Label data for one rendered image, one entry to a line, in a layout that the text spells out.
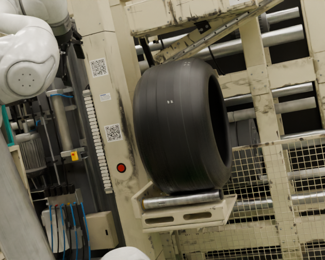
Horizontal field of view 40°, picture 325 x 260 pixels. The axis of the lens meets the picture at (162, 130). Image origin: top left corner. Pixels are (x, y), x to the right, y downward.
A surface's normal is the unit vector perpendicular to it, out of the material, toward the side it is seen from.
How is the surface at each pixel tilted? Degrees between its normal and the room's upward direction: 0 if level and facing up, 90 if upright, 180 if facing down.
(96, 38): 90
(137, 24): 90
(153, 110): 66
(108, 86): 90
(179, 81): 46
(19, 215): 97
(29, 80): 113
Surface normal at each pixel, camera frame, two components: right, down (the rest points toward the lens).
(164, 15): -0.28, 0.16
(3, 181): 0.65, 0.08
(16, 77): 0.37, 0.44
